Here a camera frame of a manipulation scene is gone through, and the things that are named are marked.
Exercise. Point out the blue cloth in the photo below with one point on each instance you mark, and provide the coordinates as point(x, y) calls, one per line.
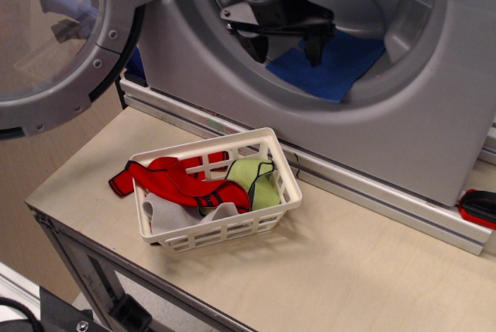
point(345, 59)

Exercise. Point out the metal table frame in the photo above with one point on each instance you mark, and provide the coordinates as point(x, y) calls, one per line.
point(96, 269)

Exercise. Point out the red black tool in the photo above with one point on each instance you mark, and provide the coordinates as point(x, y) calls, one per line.
point(478, 207)

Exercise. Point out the round transparent washer door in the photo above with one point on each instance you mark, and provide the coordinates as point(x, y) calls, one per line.
point(45, 84)

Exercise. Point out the light green cloth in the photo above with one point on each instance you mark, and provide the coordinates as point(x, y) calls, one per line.
point(246, 188)

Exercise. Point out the blue grey clamp handle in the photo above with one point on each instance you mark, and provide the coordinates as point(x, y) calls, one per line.
point(80, 18)

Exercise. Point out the grey white cloth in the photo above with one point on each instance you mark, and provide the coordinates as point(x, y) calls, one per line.
point(166, 216)

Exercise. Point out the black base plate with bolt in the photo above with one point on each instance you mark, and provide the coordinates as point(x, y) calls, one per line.
point(58, 315)

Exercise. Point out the grey toy washing machine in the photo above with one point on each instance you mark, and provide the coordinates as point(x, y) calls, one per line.
point(417, 119)

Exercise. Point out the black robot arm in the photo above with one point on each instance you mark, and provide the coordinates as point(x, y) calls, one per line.
point(252, 22)

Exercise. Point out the red cloth with black trim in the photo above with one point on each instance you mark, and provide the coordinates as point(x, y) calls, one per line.
point(167, 178)

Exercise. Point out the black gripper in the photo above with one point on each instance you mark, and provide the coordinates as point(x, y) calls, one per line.
point(253, 21)

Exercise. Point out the white plastic laundry basket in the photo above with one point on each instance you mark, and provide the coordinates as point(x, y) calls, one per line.
point(218, 154)

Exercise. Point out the white aluminium rail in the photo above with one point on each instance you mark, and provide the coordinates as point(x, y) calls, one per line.
point(442, 222)

